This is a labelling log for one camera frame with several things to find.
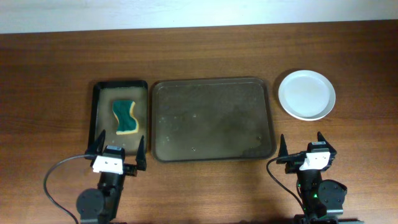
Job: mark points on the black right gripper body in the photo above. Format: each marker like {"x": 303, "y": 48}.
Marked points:
{"x": 294, "y": 167}

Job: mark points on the small black water tray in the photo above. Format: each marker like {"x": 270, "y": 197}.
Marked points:
{"x": 103, "y": 118}

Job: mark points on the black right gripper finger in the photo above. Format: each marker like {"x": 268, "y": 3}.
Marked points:
{"x": 320, "y": 137}
{"x": 283, "y": 152}

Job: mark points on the pale green plate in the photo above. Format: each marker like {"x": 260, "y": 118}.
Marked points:
{"x": 306, "y": 95}

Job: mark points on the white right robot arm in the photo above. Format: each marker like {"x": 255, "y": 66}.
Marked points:
{"x": 322, "y": 199}

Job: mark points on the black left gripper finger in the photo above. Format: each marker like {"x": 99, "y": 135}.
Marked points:
{"x": 96, "y": 148}
{"x": 141, "y": 163}

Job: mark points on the large brown serving tray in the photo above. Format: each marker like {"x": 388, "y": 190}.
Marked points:
{"x": 211, "y": 119}

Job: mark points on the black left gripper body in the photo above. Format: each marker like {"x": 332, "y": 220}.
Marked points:
{"x": 130, "y": 170}

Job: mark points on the yellow green sponge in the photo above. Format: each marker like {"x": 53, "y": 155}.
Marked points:
{"x": 123, "y": 111}

